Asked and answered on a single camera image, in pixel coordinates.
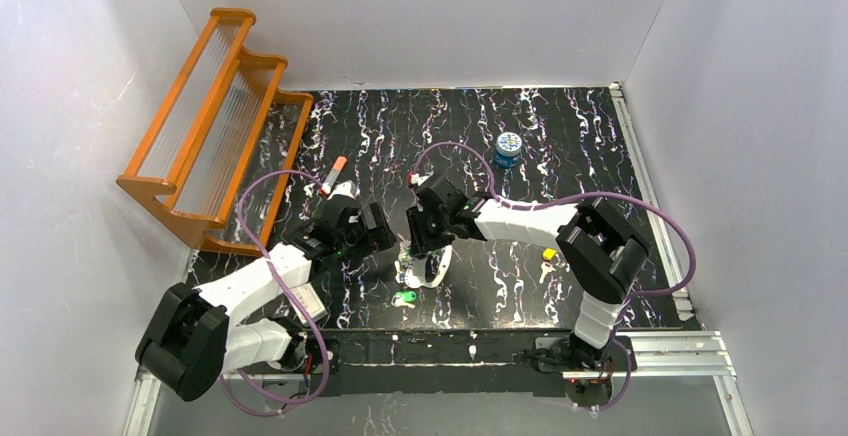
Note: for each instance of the yellow tagged key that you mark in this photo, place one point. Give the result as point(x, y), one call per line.
point(547, 266)

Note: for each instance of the orange wooden tiered rack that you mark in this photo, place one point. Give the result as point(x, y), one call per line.
point(193, 159)

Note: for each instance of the orange capped white highlighter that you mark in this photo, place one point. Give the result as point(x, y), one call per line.
point(333, 175)

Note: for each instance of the white label box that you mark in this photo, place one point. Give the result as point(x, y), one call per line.
point(309, 299)

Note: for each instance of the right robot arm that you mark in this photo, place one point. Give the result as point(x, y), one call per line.
point(604, 251)

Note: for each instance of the white metal keyring plate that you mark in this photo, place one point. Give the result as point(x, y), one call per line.
point(422, 272)

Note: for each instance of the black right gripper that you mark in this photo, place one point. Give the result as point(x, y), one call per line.
point(419, 232)

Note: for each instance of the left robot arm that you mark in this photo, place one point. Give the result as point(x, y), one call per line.
point(196, 334)

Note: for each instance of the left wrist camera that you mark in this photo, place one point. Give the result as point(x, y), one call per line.
point(345, 189)

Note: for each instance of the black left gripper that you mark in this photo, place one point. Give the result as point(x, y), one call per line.
point(378, 229)

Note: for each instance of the green tagged key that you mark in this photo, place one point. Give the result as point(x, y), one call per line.
point(405, 299)

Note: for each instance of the blue round tin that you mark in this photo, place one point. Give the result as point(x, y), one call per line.
point(508, 148)

